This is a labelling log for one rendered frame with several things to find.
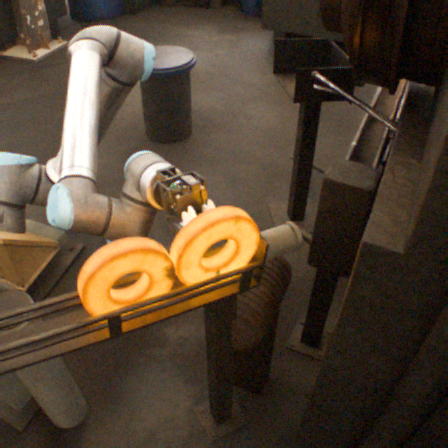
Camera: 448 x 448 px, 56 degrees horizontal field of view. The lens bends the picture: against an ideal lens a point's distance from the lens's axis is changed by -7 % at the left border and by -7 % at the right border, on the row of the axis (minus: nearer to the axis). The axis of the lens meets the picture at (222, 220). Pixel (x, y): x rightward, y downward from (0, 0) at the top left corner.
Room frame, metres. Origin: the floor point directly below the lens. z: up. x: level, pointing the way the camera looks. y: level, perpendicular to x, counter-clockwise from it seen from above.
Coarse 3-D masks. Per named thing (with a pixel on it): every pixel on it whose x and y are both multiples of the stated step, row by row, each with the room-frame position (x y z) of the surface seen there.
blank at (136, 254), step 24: (120, 240) 0.47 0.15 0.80; (144, 240) 0.48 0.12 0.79; (96, 264) 0.43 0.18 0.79; (120, 264) 0.44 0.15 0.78; (144, 264) 0.46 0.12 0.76; (168, 264) 0.47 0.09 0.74; (96, 288) 0.42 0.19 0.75; (144, 288) 0.46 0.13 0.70; (168, 288) 0.47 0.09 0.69; (96, 312) 0.41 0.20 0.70
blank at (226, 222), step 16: (224, 208) 0.54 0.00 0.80; (192, 224) 0.51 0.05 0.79; (208, 224) 0.51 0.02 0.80; (224, 224) 0.52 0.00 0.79; (240, 224) 0.53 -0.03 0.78; (176, 240) 0.50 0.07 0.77; (192, 240) 0.49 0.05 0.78; (208, 240) 0.50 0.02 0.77; (240, 240) 0.53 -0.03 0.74; (256, 240) 0.55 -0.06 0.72; (176, 256) 0.49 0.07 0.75; (192, 256) 0.49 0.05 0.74; (224, 256) 0.54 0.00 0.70; (240, 256) 0.53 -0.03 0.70; (176, 272) 0.48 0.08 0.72; (192, 272) 0.49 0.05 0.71; (208, 272) 0.50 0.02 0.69; (224, 272) 0.52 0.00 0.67
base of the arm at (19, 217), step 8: (0, 200) 1.11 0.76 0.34; (0, 208) 1.09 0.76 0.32; (8, 208) 1.10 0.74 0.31; (16, 208) 1.12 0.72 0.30; (24, 208) 1.16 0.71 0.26; (0, 216) 1.07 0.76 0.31; (8, 216) 1.08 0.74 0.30; (16, 216) 1.10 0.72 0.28; (24, 216) 1.14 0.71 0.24; (0, 224) 1.05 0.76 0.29; (8, 224) 1.06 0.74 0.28; (16, 224) 1.08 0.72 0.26; (24, 224) 1.11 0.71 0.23; (16, 232) 1.06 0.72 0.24; (24, 232) 1.10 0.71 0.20
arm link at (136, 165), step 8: (144, 152) 0.83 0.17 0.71; (128, 160) 0.82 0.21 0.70; (136, 160) 0.80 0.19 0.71; (144, 160) 0.78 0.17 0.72; (152, 160) 0.77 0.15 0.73; (160, 160) 0.78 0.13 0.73; (128, 168) 0.80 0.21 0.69; (136, 168) 0.77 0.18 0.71; (144, 168) 0.75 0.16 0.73; (128, 176) 0.78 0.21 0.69; (136, 176) 0.75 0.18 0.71; (128, 184) 0.76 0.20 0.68; (136, 184) 0.74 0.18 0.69; (128, 192) 0.75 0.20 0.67; (136, 192) 0.74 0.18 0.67; (144, 200) 0.74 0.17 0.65
